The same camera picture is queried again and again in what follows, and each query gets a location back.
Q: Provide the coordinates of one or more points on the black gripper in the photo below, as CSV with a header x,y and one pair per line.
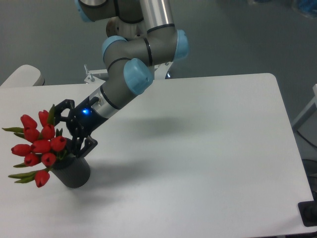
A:
x,y
81,121

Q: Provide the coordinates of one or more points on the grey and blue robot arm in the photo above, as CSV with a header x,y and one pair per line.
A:
x,y
128,78

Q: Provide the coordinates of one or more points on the clear bag with blue items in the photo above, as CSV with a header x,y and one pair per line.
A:
x,y
307,8

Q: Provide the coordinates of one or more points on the black device at table edge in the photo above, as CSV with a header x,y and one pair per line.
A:
x,y
308,212

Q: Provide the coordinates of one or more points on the dark grey ribbed vase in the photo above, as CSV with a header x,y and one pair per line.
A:
x,y
72,171

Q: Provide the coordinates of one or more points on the white chair back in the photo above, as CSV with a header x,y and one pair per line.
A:
x,y
25,76

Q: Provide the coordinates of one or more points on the white furniture frame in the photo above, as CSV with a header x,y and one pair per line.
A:
x,y
306,112

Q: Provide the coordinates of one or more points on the red tulip bouquet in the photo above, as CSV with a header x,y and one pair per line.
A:
x,y
46,146

